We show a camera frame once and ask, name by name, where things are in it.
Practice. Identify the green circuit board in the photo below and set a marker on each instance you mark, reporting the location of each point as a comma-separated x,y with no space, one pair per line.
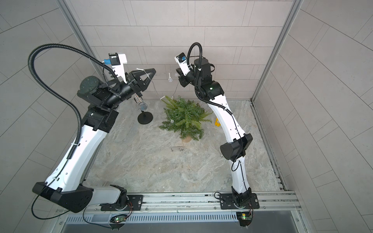
244,218
118,219

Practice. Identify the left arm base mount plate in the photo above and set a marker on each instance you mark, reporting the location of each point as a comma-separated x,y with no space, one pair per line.
133,202

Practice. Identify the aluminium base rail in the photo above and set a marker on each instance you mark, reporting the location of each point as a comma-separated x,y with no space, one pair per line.
275,207

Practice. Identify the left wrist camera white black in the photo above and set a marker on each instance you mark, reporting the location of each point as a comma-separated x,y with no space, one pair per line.
117,62

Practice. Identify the small green christmas tree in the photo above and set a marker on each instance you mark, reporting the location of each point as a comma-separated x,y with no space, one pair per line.
184,117

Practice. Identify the glitter microphone on black stand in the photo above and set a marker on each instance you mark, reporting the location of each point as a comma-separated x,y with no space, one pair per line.
144,117

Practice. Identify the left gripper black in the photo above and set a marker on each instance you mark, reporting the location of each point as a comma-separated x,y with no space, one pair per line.
131,88

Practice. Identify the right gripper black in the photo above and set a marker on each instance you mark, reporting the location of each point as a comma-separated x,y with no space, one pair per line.
187,77

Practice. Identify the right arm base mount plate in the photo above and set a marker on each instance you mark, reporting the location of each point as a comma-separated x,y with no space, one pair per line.
229,201

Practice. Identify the left green circuit board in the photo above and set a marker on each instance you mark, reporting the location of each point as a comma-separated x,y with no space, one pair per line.
118,219

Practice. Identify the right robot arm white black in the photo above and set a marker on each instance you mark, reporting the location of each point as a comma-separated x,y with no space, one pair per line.
237,141

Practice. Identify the yellow plastic triangular holder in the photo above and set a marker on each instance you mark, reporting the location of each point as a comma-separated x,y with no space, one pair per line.
217,122

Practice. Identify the right green circuit board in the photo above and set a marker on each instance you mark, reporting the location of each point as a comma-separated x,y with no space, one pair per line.
244,218

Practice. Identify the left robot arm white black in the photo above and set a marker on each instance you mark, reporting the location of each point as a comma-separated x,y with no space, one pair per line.
64,186

